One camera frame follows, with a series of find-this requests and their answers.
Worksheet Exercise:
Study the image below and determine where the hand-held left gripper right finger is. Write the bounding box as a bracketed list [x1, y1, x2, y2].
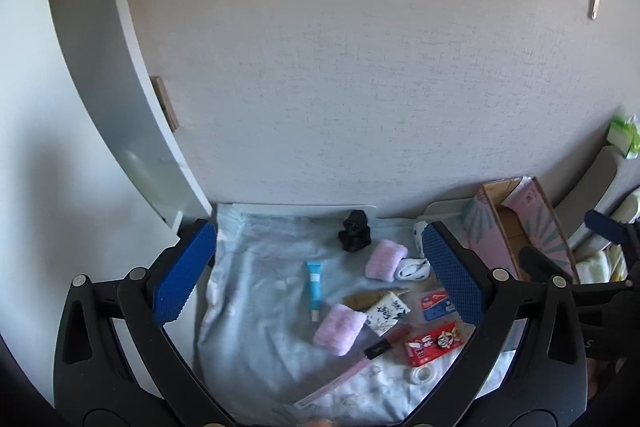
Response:
[402, 221, 588, 427]

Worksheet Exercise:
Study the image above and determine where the green tissue pack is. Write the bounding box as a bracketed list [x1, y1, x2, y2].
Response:
[606, 109, 640, 159]

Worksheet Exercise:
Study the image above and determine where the pink fluffy towel roll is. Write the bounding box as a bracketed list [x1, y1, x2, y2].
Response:
[364, 239, 408, 283]
[313, 303, 367, 358]

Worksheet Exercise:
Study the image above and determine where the black scrunchie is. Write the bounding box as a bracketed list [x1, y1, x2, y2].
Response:
[338, 209, 372, 254]

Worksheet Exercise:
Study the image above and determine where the pink cardboard box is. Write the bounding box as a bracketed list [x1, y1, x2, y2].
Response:
[461, 177, 581, 285]

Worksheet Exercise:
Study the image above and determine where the long pink package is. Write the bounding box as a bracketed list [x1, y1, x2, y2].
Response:
[294, 357, 371, 409]

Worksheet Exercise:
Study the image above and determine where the gold cosmetic tube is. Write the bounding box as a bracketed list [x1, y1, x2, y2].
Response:
[342, 288, 408, 310]

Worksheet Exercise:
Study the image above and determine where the light blue floral cloth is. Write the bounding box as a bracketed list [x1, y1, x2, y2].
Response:
[192, 202, 531, 427]

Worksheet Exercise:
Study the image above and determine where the brown wooden block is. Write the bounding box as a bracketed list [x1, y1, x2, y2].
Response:
[150, 76, 180, 132]

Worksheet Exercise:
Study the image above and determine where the yellowish patterned cloth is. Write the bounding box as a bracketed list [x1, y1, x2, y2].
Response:
[575, 247, 628, 283]

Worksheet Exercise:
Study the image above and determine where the red snack box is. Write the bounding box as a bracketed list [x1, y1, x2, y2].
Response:
[404, 321, 463, 368]

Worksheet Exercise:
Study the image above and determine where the white shelf side panel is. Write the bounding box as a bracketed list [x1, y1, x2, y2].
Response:
[44, 0, 213, 238]

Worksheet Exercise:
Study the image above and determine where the grey chair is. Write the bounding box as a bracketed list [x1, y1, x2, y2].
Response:
[555, 144, 640, 253]

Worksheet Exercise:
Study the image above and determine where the white floral box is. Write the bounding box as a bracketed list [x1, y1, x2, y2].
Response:
[363, 294, 412, 338]

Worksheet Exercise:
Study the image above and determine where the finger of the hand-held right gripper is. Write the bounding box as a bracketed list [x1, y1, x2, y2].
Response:
[519, 246, 632, 298]
[584, 208, 640, 253]

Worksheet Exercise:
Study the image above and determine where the white desktop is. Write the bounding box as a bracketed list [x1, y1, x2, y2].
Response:
[215, 201, 478, 223]

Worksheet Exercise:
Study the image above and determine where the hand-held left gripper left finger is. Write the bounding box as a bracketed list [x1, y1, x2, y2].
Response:
[52, 218, 237, 427]

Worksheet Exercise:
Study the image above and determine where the white tape roll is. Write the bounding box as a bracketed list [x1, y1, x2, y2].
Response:
[404, 366, 435, 384]

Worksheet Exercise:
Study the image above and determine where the red and blue packet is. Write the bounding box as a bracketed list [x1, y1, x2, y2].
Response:
[419, 289, 457, 322]

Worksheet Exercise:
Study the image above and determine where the blue cream tube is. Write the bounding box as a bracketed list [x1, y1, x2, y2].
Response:
[306, 260, 324, 324]

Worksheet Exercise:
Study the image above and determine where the white patterned sock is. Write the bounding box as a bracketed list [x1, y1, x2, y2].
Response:
[394, 257, 432, 283]

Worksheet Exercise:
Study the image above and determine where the white spotted pouch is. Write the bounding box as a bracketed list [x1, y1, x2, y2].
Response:
[413, 219, 431, 253]

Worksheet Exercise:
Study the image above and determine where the red and black lipstick box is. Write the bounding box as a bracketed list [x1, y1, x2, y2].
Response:
[363, 324, 412, 360]

